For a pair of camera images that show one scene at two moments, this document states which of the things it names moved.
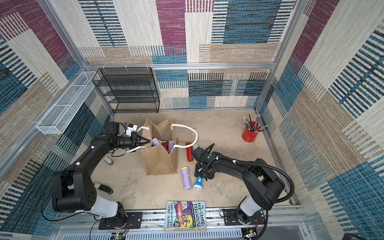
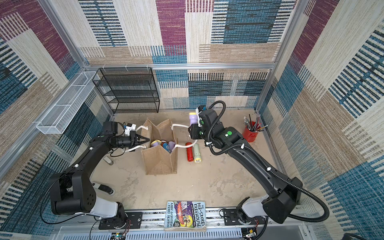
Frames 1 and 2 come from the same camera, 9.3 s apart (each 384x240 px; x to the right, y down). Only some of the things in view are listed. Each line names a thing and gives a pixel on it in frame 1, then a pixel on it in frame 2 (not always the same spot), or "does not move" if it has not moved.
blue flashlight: [198, 185] -> [166, 146]
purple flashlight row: [186, 178] -> [193, 117]
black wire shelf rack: [129, 90] does not move
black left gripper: [136, 139] does not move
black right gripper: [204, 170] -> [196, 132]
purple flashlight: [155, 142] does not move
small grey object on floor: [108, 160] does not move
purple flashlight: [170, 145] does not move
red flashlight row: [190, 152] does not move
